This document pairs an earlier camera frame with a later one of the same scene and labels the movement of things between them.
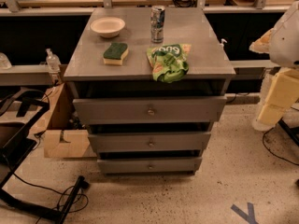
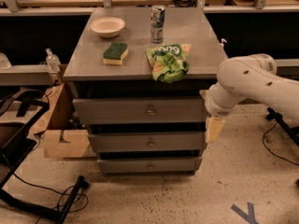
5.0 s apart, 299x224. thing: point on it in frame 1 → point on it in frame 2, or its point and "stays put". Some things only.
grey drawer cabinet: x=149 y=82 stays put
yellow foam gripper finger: x=283 y=94 → x=215 y=127
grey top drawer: x=143 y=110 stays put
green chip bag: x=168 y=62 stays put
